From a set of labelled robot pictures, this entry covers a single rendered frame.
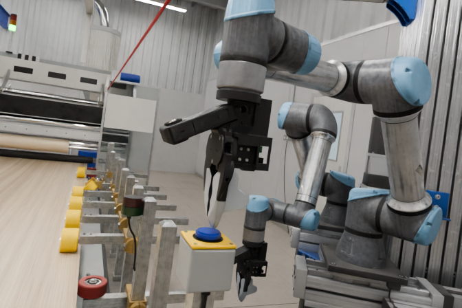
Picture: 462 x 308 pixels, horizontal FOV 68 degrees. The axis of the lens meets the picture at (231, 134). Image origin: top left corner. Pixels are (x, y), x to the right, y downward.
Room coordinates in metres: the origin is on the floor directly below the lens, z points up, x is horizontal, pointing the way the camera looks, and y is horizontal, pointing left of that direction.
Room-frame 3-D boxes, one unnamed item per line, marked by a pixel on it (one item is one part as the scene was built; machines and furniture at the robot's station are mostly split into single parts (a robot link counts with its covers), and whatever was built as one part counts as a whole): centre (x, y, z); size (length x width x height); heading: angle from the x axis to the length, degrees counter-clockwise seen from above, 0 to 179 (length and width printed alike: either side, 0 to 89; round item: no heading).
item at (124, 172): (1.69, 0.50, 0.90); 0.04 x 0.04 x 0.48; 22
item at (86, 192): (1.98, 0.57, 0.95); 0.50 x 0.04 x 0.04; 112
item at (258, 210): (1.18, -0.12, 1.13); 0.09 x 0.08 x 0.11; 147
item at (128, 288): (1.02, 0.22, 0.85); 0.14 x 0.06 x 0.05; 22
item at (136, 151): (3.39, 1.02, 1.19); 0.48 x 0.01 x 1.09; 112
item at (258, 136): (0.54, -0.01, 1.39); 0.09 x 0.08 x 0.12; 112
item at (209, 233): (0.53, 0.01, 1.22); 0.04 x 0.04 x 0.02
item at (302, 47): (0.62, -0.07, 1.55); 0.11 x 0.11 x 0.08; 40
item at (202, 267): (0.53, 0.01, 1.18); 0.07 x 0.07 x 0.08; 22
